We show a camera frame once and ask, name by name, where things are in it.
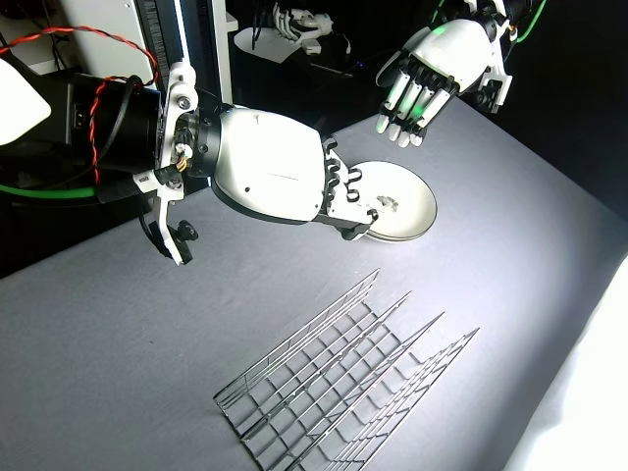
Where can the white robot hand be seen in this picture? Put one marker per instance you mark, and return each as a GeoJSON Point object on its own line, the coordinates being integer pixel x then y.
{"type": "Point", "coordinates": [456, 49]}
{"type": "Point", "coordinates": [265, 162]}

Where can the white spare robot hand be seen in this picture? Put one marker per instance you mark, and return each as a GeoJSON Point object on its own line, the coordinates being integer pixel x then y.
{"type": "Point", "coordinates": [304, 19]}

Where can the white oval stand base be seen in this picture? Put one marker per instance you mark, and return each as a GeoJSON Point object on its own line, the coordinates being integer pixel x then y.
{"type": "Point", "coordinates": [265, 46]}

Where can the grey table cloth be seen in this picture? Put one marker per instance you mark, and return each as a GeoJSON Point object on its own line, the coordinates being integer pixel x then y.
{"type": "Point", "coordinates": [147, 343]}

